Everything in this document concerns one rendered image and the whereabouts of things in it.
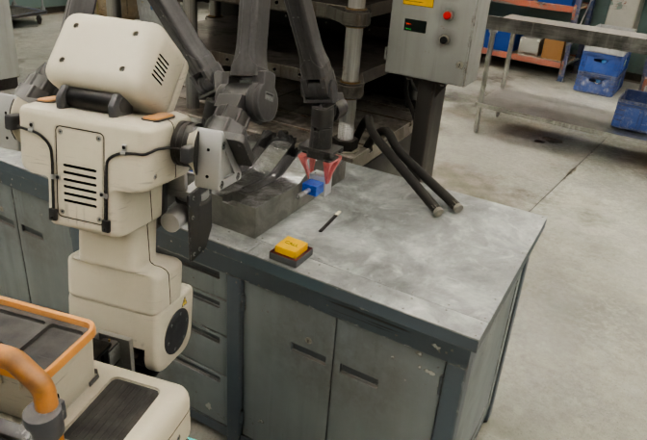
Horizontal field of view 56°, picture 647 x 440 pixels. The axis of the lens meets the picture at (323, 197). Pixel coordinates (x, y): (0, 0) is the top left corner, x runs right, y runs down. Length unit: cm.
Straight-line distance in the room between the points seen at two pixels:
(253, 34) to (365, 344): 80
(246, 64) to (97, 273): 53
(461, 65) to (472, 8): 19
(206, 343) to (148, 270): 66
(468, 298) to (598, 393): 126
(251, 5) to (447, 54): 105
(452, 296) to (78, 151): 87
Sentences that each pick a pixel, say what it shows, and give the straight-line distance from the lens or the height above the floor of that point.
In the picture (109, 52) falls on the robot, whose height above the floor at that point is 134.
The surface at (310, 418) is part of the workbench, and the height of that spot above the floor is 29.
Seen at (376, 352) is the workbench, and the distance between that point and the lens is 156.
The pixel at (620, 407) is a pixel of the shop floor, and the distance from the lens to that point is 262.
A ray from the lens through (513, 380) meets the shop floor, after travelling 256.
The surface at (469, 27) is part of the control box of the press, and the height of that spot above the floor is 127.
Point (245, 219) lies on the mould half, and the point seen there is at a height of 85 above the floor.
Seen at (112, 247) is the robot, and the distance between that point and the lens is 128.
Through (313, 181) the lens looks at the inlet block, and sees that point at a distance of 159.
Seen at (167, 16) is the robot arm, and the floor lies 133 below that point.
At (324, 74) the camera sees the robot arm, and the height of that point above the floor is 124.
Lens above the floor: 160
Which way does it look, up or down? 25 degrees down
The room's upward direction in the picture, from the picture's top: 4 degrees clockwise
